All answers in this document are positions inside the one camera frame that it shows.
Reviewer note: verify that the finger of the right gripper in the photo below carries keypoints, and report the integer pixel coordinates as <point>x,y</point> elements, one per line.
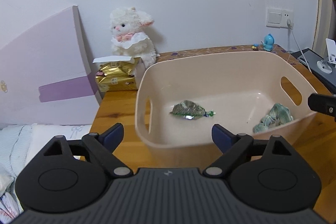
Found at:
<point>322,104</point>

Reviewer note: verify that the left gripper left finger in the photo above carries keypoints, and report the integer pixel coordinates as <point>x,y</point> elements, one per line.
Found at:
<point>101,147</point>

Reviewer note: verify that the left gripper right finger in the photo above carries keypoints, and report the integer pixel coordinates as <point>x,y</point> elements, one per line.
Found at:
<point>234,148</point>

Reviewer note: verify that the white phone stand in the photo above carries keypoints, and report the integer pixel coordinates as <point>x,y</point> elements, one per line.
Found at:
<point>328,57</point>

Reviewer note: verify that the green wrapped candy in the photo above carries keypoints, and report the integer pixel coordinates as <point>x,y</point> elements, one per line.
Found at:
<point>190,110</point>

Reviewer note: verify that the brown floral table mat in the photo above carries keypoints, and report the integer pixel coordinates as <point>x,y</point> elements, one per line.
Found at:
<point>277,50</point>

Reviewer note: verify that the gold foil snack box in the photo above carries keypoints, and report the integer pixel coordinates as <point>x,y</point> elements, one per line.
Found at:
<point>119,73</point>

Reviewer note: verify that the beige plastic storage bin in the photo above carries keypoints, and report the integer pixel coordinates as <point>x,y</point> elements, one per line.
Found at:
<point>241,87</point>

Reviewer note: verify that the blue cartoon figurine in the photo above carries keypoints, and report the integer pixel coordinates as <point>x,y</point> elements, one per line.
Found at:
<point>268,42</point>

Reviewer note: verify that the tiny mushroom figurine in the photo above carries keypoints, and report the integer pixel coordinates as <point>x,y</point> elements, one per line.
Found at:
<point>255,47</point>

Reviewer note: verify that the white plush lamb toy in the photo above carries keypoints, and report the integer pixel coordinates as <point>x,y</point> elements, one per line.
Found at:
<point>128,36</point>

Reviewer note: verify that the white wall switch socket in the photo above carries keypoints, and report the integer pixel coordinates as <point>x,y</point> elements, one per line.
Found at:
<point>279,18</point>

